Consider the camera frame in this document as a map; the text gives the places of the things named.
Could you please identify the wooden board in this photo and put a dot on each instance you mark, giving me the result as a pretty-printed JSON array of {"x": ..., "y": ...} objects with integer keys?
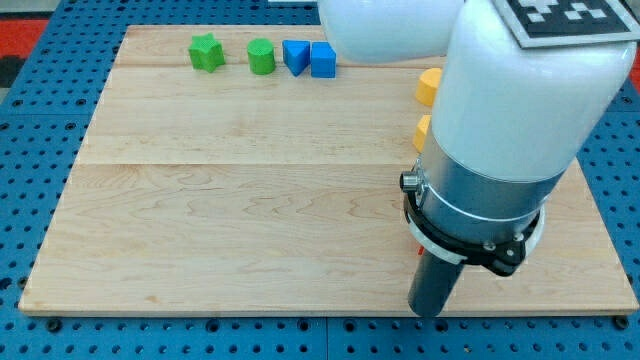
[{"x": 228, "y": 194}]

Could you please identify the yellow angular block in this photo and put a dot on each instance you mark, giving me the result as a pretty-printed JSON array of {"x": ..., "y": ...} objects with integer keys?
[{"x": 421, "y": 131}]

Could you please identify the blue triangle block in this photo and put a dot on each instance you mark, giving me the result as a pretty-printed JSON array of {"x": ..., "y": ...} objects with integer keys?
[{"x": 296, "y": 55}]

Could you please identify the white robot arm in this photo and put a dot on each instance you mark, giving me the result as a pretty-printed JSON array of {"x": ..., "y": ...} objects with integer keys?
[{"x": 523, "y": 86}]

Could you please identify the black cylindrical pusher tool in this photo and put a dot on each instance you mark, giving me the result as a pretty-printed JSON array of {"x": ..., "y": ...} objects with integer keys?
[{"x": 432, "y": 285}]

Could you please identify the green star block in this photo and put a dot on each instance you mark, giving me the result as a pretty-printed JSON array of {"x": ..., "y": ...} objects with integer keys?
[{"x": 206, "y": 52}]

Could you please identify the yellow cylinder block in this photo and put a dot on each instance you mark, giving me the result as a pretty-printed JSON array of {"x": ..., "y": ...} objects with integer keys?
[{"x": 427, "y": 86}]

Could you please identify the green cylinder block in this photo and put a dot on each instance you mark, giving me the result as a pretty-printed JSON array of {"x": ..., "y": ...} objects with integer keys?
[{"x": 261, "y": 56}]

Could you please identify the blue cube block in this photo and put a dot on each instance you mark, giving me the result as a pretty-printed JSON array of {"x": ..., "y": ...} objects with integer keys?
[{"x": 323, "y": 60}]

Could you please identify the black white fiducial marker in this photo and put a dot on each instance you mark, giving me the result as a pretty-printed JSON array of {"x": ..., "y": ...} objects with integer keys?
[{"x": 559, "y": 23}]

